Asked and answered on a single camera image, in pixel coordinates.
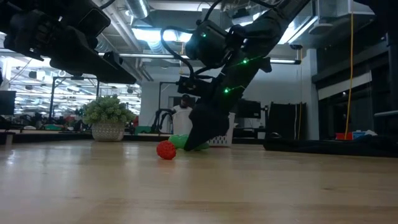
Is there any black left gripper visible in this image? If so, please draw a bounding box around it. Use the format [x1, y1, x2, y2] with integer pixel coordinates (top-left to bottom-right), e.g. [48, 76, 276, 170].
[2, 9, 137, 85]

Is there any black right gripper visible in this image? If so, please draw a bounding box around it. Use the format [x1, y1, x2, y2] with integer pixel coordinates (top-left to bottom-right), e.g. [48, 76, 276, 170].
[183, 52, 272, 152]

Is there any green toy cucumber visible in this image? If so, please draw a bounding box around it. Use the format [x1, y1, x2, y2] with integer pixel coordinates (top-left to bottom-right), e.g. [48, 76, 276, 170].
[168, 134, 210, 152]

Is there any white perforated plastic basket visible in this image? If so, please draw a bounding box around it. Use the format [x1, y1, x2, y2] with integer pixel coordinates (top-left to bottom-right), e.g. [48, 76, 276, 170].
[172, 111, 236, 147]

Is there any person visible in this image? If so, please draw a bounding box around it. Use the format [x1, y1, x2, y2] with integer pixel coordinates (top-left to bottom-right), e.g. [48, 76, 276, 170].
[172, 93, 195, 114]

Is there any dark screen on stand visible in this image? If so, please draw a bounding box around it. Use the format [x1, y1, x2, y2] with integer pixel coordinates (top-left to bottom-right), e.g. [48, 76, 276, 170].
[231, 99, 262, 119]

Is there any red toy raspberry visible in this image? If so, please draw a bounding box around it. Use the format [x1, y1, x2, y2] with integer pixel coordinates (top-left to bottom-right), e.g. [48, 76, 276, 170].
[155, 140, 177, 161]

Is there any pale green potted plant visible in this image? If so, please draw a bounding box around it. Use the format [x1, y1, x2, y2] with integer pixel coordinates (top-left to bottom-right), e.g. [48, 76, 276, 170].
[82, 95, 137, 142]

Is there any black upright panel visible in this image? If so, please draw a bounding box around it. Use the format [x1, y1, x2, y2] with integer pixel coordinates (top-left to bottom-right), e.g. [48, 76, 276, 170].
[269, 102, 307, 141]

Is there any black computer monitor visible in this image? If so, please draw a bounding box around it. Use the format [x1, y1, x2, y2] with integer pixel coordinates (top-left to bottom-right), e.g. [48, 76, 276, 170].
[0, 90, 16, 116]

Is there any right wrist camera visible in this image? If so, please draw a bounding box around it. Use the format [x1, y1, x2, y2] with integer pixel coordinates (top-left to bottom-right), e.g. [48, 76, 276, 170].
[177, 75, 215, 98]

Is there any black gantry frame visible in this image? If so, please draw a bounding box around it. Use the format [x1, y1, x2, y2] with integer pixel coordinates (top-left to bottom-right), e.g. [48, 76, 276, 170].
[50, 76, 101, 118]

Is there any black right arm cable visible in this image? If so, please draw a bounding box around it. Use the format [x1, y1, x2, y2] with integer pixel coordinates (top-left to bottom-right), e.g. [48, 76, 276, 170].
[160, 26, 200, 78]

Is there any yellow hanging cable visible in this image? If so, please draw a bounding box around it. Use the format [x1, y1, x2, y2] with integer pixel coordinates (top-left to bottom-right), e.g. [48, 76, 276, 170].
[343, 0, 356, 141]

